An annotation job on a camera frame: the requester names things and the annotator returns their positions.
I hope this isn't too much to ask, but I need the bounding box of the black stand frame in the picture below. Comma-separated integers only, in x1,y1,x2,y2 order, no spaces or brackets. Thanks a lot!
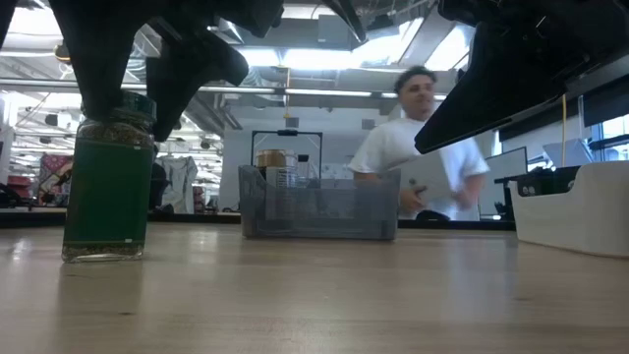
250,129,324,168

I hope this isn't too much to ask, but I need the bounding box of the white computer monitor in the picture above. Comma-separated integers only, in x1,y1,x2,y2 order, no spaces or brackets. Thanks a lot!
484,146,530,217

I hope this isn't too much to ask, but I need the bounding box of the black dome object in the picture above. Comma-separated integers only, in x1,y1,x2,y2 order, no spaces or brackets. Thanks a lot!
415,209,452,222

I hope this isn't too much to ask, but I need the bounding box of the ceiling light strip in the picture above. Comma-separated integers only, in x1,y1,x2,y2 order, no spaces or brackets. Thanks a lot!
196,86,402,99

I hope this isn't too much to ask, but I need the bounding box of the colourful patterned cloth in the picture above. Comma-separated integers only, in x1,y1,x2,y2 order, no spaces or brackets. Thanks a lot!
19,154,75,207

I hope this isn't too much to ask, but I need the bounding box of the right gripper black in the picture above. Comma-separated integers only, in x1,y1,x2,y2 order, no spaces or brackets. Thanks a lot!
414,0,629,156

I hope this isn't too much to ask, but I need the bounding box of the black aluminium table frame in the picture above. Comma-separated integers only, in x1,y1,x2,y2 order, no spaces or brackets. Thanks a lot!
0,206,517,232

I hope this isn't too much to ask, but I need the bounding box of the person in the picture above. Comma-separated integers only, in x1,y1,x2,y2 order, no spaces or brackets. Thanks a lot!
149,142,171,212
347,65,491,222

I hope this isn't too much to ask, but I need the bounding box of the grey hanging garment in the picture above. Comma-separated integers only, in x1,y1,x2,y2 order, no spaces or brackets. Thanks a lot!
159,155,199,213

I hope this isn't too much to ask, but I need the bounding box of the gold-lidded glass seasoning jar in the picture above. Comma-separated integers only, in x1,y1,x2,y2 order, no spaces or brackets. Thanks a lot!
255,148,300,220

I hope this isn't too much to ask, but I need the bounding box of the green-lidded glass spice jar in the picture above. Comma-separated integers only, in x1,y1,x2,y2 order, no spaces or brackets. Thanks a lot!
61,90,158,265

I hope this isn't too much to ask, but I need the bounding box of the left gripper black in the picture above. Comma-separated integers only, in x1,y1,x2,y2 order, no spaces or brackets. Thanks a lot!
47,0,286,144

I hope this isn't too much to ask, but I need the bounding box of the grey laptop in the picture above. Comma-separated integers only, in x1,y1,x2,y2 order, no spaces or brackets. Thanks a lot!
390,147,458,206

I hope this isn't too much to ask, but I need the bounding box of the white plastic bin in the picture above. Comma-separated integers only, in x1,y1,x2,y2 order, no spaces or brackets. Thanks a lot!
508,160,629,260

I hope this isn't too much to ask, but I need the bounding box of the grey translucent plastic bin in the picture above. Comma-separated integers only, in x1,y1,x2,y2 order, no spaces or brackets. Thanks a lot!
238,164,402,242

